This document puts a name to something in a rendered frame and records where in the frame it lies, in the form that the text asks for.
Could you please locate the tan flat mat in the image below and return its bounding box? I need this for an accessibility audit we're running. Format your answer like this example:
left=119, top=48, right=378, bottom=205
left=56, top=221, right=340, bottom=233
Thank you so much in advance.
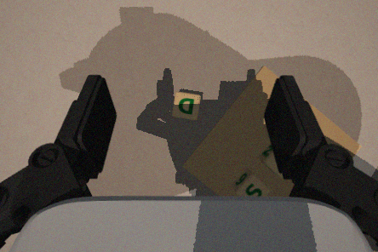
left=182, top=66, right=361, bottom=197

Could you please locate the brown letter block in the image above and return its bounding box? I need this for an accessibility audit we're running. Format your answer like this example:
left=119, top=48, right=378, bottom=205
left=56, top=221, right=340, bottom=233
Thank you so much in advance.
left=258, top=143, right=283, bottom=179
left=232, top=169, right=271, bottom=196
left=172, top=91, right=201, bottom=120

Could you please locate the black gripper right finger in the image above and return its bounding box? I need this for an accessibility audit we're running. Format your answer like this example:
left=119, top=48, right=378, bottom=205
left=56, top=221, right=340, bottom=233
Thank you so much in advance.
left=264, top=76, right=378, bottom=247

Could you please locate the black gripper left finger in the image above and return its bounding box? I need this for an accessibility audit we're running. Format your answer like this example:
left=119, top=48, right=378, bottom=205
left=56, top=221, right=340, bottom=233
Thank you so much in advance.
left=0, top=75, right=117, bottom=249

